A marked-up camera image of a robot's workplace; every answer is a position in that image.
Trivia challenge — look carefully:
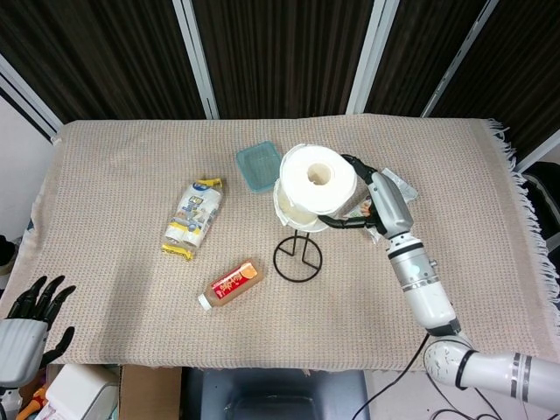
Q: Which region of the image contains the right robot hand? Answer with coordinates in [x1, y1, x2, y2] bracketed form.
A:
[316, 153, 415, 241]

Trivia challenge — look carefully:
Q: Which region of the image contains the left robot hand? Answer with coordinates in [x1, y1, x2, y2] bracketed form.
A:
[0, 275, 78, 389]

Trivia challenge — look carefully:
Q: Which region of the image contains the white toilet paper roll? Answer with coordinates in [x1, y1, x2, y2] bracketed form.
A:
[273, 143, 358, 234]

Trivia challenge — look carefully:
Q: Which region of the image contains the beige cloth-covered table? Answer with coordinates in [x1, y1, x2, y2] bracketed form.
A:
[0, 116, 560, 374]

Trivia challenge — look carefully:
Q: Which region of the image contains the black metal paper stand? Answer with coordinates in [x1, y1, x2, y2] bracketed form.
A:
[272, 225, 324, 284]

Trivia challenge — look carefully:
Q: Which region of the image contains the white plastic box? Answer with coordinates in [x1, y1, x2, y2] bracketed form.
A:
[45, 362, 120, 420]

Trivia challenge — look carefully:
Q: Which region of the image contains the black rounded object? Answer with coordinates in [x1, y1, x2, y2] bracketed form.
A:
[0, 234, 19, 277]

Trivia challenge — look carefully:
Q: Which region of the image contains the brown cardboard box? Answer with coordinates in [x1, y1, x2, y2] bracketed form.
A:
[117, 365, 183, 420]

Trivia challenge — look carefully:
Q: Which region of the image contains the dark slatted partition panel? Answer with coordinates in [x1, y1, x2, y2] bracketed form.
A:
[0, 0, 207, 135]
[430, 0, 560, 161]
[363, 0, 487, 117]
[191, 0, 375, 120]

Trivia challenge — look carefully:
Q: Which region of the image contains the orange juice bottle red label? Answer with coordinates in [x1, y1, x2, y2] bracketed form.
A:
[197, 257, 265, 312]

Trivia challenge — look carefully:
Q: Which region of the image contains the white yellow snack bag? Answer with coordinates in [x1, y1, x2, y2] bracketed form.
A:
[160, 176, 228, 263]

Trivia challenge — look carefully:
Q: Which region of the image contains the grey plastic bin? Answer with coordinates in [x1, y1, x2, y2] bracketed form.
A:
[180, 368, 371, 420]

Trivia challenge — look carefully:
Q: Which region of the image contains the orange handled tool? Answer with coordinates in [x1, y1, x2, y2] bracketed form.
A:
[17, 387, 47, 420]

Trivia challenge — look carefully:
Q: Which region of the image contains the white partition frame post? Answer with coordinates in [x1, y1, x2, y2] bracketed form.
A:
[347, 0, 389, 116]
[171, 0, 221, 121]
[0, 54, 63, 137]
[420, 0, 501, 118]
[514, 125, 560, 174]

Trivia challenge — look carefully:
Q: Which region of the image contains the black power cable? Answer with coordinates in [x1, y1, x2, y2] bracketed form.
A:
[353, 332, 429, 420]

